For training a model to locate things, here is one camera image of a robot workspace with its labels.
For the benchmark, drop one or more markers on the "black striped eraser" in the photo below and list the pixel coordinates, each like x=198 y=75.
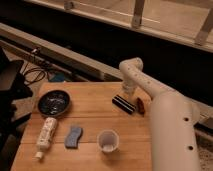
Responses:
x=123 y=104

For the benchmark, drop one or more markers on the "dark round plate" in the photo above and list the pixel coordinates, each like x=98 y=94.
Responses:
x=54 y=103

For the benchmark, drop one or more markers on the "blue sponge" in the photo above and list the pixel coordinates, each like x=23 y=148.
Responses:
x=71 y=140

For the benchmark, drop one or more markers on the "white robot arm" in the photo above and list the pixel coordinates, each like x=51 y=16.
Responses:
x=172 y=118

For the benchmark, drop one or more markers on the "blue object on floor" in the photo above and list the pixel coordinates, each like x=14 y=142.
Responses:
x=57 y=78

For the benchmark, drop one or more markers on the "small red brown object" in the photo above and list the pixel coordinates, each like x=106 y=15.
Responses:
x=140 y=106

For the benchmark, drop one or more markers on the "white plastic cup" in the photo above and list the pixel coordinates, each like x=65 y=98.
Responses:
x=108 y=141

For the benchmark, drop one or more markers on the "translucent yellowish pusher tool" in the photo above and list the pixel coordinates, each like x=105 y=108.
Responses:
x=128 y=91

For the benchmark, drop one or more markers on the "black equipment at left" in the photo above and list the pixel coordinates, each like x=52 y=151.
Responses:
x=12 y=87

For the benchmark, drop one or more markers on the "white tube with cap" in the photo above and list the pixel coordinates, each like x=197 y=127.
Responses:
x=45 y=136

